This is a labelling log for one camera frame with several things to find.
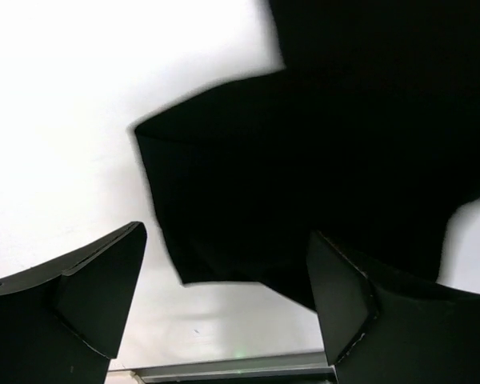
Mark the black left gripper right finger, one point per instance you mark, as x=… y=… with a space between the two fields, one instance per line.
x=382 y=325

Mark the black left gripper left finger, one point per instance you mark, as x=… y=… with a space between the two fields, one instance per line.
x=63 y=321

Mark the black t shirt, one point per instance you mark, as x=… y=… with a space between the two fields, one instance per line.
x=370 y=135

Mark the aluminium table rail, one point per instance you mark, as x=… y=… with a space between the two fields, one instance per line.
x=308 y=367

